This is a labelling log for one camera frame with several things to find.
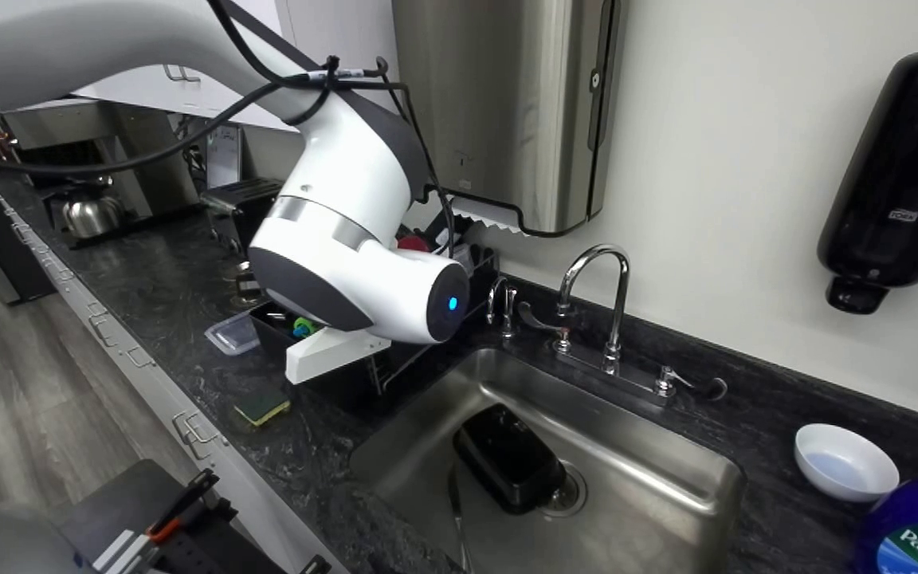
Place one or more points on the stainless steel sink basin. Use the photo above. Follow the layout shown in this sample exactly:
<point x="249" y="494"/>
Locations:
<point x="634" y="498"/>

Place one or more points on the black wall soap dispenser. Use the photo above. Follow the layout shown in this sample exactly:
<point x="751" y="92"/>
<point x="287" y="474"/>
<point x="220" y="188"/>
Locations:
<point x="870" y="231"/>

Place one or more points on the black dish rack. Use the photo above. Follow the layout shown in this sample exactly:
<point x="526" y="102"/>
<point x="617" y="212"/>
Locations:
<point x="416" y="367"/>

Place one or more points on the white small bowl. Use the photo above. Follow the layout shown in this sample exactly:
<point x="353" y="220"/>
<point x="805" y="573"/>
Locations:
<point x="841" y="463"/>

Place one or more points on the steel paper towel dispenser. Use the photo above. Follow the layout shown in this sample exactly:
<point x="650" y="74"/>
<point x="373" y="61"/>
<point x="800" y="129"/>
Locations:
<point x="512" y="99"/>

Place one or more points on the clear plastic container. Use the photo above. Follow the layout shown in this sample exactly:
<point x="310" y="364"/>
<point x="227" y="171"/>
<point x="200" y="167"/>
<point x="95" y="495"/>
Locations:
<point x="232" y="336"/>

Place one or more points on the black tray with pens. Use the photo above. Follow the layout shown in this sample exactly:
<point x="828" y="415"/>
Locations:
<point x="149" y="525"/>

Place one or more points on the black container in sink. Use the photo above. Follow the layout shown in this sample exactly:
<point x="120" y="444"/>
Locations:
<point x="506" y="457"/>

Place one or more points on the steel kettle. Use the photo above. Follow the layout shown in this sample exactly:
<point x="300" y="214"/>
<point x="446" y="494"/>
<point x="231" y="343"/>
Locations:
<point x="84" y="212"/>

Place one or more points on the silver coffee machine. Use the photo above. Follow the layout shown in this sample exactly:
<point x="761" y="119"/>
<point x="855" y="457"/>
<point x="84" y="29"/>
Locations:
<point x="84" y="131"/>

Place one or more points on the red bowl in rack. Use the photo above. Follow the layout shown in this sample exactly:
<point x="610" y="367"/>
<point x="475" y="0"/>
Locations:
<point x="416" y="244"/>

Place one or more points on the chrome sink faucet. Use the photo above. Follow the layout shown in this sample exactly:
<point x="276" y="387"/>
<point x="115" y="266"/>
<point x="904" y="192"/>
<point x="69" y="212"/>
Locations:
<point x="589" y="341"/>

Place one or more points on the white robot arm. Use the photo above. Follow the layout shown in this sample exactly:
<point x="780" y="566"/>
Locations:
<point x="362" y="163"/>

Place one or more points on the yellow green sponge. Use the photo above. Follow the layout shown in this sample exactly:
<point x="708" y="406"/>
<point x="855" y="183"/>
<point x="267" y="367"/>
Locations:
<point x="260" y="406"/>

